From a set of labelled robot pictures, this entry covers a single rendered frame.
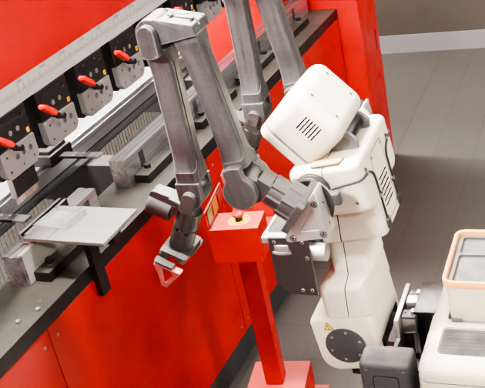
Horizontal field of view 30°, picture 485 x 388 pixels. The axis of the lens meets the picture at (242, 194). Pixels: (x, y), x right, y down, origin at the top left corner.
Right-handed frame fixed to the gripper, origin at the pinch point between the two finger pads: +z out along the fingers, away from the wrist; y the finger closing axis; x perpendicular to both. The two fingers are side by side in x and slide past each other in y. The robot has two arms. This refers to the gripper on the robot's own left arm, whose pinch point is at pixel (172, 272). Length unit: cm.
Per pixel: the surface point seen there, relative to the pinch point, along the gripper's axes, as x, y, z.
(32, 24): -65, -40, -24
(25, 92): -59, -29, -10
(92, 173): -56, -79, 45
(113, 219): -25.7, -23.7, 12.6
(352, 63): 0, -235, 44
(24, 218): -51, -23, 25
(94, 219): -30.8, -23.2, 15.2
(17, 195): -51, -17, 13
